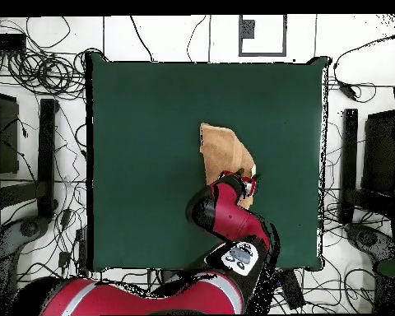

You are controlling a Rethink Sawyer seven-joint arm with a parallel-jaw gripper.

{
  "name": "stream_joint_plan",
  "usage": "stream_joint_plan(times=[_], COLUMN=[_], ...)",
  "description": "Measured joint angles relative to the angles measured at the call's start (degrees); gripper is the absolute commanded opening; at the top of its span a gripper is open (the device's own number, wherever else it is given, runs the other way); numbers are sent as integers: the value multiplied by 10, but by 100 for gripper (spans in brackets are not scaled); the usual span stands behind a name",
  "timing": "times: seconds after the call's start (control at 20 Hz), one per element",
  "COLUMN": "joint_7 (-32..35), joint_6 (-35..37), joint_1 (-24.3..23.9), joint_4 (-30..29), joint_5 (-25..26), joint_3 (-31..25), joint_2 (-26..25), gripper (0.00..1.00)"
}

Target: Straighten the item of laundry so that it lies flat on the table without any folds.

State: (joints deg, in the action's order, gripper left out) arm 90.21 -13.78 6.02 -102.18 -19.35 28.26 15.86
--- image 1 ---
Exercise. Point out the orange terry towel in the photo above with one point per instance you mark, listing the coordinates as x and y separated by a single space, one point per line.
222 148

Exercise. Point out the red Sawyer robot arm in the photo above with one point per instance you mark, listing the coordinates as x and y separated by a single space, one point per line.
230 217

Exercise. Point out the wide black power strip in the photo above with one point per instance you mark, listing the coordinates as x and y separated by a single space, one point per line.
293 289

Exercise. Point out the dark green table cloth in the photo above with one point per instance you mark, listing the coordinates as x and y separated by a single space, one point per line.
144 131

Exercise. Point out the narrow black power strip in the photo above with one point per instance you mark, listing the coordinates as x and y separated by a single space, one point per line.
83 253

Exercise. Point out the small black plug adapter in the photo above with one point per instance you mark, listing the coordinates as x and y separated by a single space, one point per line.
64 259

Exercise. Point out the black rectangular box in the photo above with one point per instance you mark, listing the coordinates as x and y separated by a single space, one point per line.
6 42

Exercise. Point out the grey square frame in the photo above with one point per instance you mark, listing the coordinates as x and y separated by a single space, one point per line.
247 29

